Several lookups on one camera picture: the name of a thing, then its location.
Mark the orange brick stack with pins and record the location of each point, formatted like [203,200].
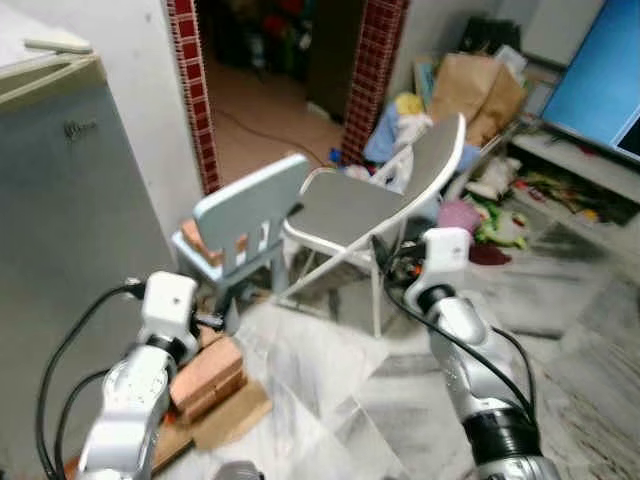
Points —
[205,375]

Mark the yellow haired doll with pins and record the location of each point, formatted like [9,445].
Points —
[410,105]

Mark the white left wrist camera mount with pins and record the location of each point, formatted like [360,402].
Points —
[168,300]

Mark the grey fridge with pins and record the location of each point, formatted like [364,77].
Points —
[70,220]

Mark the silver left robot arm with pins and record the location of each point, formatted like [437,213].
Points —
[130,400]

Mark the blue cloth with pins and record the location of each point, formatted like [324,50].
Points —
[385,140]

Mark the brown paper bag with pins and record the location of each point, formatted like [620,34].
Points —
[475,95]

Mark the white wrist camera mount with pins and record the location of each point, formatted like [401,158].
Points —
[168,300]
[447,255]

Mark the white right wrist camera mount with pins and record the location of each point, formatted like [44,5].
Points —
[447,255]

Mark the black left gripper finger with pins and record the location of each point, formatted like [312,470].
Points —
[228,302]

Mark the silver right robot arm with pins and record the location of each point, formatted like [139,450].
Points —
[470,350]

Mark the pink knitted bundle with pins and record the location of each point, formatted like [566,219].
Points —
[458,215]

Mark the dark red cloth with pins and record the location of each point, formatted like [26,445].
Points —
[490,253]

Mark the grey folding chair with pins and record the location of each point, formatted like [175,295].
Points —
[345,205]

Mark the flat white object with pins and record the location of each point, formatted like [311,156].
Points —
[60,45]

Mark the flat screen television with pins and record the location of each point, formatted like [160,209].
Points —
[600,70]

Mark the red tiled door pillar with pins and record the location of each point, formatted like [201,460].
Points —
[372,70]
[190,90]

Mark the light blue child chair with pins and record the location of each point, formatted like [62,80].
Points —
[250,205]

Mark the black bag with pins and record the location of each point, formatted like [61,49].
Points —
[490,35]

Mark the grey robot knee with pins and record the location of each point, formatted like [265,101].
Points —
[240,470]

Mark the white television stand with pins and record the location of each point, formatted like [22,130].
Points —
[570,165]

